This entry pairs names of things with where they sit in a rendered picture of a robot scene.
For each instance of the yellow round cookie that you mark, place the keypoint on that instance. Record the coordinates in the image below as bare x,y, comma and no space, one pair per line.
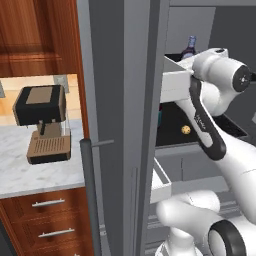
186,129

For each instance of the grey fridge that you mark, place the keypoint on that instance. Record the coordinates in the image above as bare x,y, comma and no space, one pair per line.
193,20

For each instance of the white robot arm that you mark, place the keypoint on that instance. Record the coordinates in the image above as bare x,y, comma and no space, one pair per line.
240,166

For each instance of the grey fridge door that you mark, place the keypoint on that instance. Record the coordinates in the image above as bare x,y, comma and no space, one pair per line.
116,83

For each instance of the teal item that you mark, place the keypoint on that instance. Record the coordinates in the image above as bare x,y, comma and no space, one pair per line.
159,118

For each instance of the black and brown coffee machine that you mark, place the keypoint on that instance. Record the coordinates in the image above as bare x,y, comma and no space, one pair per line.
40,106

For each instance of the grey wall outlet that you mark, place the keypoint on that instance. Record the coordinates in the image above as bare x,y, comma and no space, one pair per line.
1,90
62,82

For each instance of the dark purple wine bottle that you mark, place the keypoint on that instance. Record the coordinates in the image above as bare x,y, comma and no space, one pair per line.
190,48

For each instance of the wooden cupboard door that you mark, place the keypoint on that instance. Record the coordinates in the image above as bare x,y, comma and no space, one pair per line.
33,33

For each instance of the wooden drawer front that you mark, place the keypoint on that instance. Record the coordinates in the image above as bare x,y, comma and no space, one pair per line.
30,230
73,205

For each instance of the white fridge door bin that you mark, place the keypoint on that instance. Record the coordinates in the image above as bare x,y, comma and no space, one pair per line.
175,83
160,186

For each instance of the black fridge shelf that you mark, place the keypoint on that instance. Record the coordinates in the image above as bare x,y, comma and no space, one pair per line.
173,133

